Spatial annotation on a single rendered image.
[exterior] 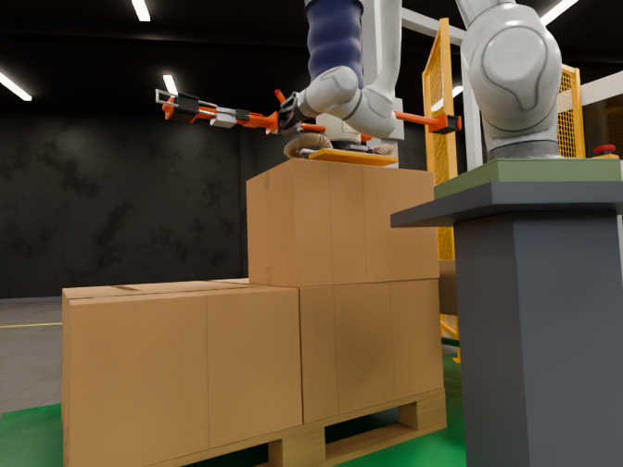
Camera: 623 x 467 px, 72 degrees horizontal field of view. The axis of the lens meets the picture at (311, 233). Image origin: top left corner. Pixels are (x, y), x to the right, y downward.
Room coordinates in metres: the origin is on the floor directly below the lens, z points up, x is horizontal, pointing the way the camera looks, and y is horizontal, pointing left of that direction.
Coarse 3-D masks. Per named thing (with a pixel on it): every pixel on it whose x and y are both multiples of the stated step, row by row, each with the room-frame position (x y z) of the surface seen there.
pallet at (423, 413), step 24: (384, 408) 1.44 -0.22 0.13; (408, 408) 1.56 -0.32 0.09; (432, 408) 1.56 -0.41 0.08; (288, 432) 1.26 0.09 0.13; (312, 432) 1.30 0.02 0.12; (384, 432) 1.52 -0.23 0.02; (408, 432) 1.51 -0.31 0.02; (192, 456) 1.11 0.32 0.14; (216, 456) 1.15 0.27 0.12; (288, 456) 1.26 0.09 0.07; (312, 456) 1.30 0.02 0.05; (336, 456) 1.35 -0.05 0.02; (360, 456) 1.39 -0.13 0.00
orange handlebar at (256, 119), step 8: (216, 112) 1.33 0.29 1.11; (400, 112) 1.43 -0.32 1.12; (240, 120) 1.42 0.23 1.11; (248, 120) 1.40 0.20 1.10; (256, 120) 1.41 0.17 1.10; (264, 120) 1.42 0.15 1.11; (272, 120) 1.44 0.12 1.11; (408, 120) 1.47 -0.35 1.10; (416, 120) 1.47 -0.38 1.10; (424, 120) 1.49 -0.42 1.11; (432, 120) 1.51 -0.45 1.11; (304, 128) 1.51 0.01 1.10; (312, 128) 1.53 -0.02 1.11; (320, 128) 1.54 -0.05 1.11; (368, 136) 1.66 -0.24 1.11
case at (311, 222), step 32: (288, 160) 1.31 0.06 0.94; (320, 160) 1.34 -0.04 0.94; (256, 192) 1.55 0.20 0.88; (288, 192) 1.32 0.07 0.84; (320, 192) 1.34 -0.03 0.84; (352, 192) 1.40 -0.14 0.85; (384, 192) 1.47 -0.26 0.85; (416, 192) 1.54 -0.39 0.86; (256, 224) 1.55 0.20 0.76; (288, 224) 1.33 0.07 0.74; (320, 224) 1.33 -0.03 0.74; (352, 224) 1.40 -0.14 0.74; (384, 224) 1.46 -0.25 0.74; (256, 256) 1.56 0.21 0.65; (288, 256) 1.33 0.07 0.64; (320, 256) 1.33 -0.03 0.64; (352, 256) 1.39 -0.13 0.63; (384, 256) 1.46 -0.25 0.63; (416, 256) 1.53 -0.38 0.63
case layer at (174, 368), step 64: (64, 320) 1.45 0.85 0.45; (128, 320) 1.04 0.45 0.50; (192, 320) 1.12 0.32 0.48; (256, 320) 1.21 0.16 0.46; (320, 320) 1.32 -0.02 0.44; (384, 320) 1.45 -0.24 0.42; (64, 384) 1.43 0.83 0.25; (128, 384) 1.04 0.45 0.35; (192, 384) 1.12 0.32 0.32; (256, 384) 1.21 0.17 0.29; (320, 384) 1.32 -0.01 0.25; (384, 384) 1.45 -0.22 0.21; (128, 448) 1.04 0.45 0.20; (192, 448) 1.11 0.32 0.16
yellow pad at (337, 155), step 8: (320, 152) 1.43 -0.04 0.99; (328, 152) 1.42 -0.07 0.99; (336, 152) 1.44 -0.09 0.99; (344, 152) 1.45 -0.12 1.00; (352, 152) 1.47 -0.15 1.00; (360, 152) 1.51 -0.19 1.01; (368, 152) 1.56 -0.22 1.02; (328, 160) 1.52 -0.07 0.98; (336, 160) 1.52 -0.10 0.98; (344, 160) 1.53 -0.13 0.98; (352, 160) 1.53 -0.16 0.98; (360, 160) 1.54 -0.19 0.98; (368, 160) 1.54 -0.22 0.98; (376, 160) 1.55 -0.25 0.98; (384, 160) 1.55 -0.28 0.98; (392, 160) 1.57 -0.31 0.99
